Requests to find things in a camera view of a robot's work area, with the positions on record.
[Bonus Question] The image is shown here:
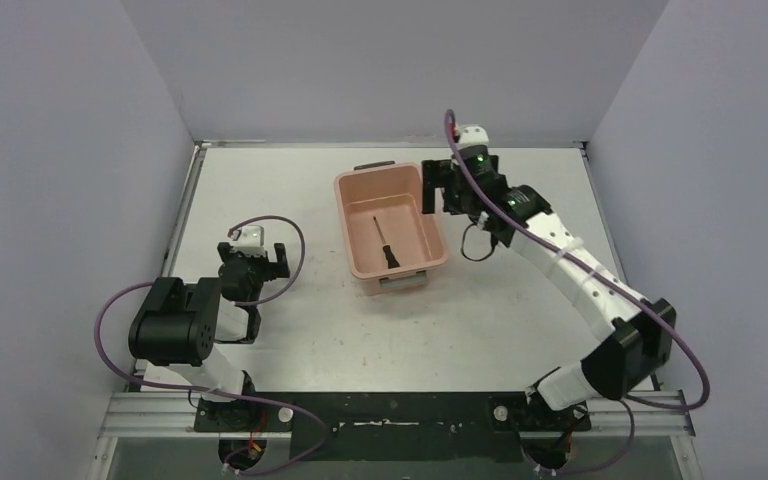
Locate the black yellow screwdriver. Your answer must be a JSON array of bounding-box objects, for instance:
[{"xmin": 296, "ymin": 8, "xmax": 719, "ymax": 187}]
[{"xmin": 373, "ymin": 216, "xmax": 400, "ymax": 269}]

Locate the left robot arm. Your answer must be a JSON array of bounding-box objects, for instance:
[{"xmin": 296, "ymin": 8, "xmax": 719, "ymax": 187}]
[{"xmin": 128, "ymin": 242, "xmax": 291, "ymax": 431}]

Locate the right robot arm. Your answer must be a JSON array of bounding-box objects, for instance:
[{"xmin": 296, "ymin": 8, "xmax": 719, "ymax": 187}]
[{"xmin": 421, "ymin": 146, "xmax": 676, "ymax": 430}]

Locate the pink plastic bin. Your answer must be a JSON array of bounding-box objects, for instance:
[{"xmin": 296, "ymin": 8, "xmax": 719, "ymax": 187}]
[{"xmin": 334, "ymin": 161, "xmax": 448, "ymax": 296}]

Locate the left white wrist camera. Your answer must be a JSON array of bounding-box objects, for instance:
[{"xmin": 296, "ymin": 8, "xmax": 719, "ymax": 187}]
[{"xmin": 231, "ymin": 225, "xmax": 266, "ymax": 257}]

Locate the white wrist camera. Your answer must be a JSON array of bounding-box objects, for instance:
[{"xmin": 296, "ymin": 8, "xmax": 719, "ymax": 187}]
[
  {"xmin": 454, "ymin": 124, "xmax": 489, "ymax": 150},
  {"xmin": 231, "ymin": 225, "xmax": 266, "ymax": 257}
]

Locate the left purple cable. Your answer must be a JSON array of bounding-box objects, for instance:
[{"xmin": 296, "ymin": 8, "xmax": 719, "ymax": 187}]
[{"xmin": 94, "ymin": 215, "xmax": 330, "ymax": 477}]

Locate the purple cable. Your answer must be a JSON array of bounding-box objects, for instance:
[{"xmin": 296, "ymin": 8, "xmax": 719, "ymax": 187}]
[
  {"xmin": 94, "ymin": 215, "xmax": 330, "ymax": 477},
  {"xmin": 443, "ymin": 109, "xmax": 712, "ymax": 477}
]

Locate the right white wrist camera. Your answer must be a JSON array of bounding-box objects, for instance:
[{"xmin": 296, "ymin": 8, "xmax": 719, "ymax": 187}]
[{"xmin": 454, "ymin": 124, "xmax": 489, "ymax": 150}]

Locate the aluminium front rail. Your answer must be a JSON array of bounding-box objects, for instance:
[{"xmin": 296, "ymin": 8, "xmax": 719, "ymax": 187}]
[{"xmin": 98, "ymin": 392, "xmax": 696, "ymax": 439}]

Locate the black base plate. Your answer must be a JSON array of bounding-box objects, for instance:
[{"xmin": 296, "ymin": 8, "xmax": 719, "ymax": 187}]
[{"xmin": 193, "ymin": 391, "xmax": 592, "ymax": 463}]

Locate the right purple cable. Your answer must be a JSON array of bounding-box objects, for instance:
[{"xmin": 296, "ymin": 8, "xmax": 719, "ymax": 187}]
[{"xmin": 443, "ymin": 109, "xmax": 712, "ymax": 477}]

